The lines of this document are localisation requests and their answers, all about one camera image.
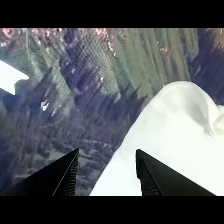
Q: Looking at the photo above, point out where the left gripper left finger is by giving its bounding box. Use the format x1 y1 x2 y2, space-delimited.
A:
0 147 81 197

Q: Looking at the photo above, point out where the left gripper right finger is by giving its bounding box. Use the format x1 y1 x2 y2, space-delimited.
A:
135 148 216 197

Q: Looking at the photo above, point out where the white garment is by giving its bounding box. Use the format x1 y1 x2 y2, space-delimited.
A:
89 80 224 197

